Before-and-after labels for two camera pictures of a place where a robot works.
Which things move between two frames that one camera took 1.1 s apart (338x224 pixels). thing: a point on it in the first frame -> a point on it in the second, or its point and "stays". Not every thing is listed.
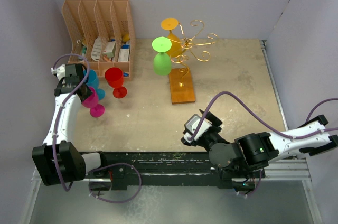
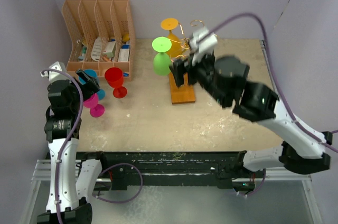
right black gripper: [215, 121] -> [177, 67]
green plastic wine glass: [162, 63] stays
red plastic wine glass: [114, 77] stays
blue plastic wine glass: [92, 81] stays
